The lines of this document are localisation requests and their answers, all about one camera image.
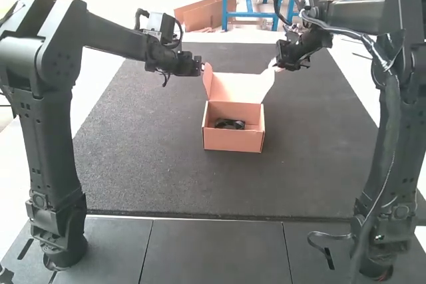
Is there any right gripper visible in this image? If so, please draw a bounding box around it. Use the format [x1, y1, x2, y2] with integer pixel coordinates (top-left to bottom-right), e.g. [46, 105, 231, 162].
[276, 39, 312, 72]

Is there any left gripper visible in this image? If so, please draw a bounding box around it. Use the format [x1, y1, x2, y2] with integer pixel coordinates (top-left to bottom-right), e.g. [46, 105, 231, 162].
[172, 50, 204, 78]

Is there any cardboard box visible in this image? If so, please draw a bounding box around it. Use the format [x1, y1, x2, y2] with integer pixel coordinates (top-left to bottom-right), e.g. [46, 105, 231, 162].
[201, 62, 277, 154]

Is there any brown cardboard sheet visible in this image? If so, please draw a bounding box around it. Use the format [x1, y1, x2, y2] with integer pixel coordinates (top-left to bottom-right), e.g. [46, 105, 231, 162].
[173, 0, 238, 33]

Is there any black square fan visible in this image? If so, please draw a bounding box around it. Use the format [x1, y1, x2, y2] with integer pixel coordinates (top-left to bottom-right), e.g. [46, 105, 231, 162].
[214, 117, 247, 131]

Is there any black mat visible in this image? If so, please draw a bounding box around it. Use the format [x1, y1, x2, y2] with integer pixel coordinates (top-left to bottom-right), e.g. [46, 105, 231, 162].
[73, 41, 370, 221]

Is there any dark base panel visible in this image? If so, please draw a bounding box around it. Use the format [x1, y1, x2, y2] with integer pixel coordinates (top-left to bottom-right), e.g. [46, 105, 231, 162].
[0, 217, 154, 284]
[282, 222, 426, 284]
[139, 219, 294, 284]

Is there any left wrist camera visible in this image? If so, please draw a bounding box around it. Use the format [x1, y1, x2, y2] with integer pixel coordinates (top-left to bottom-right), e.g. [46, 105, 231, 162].
[147, 12, 178, 43]

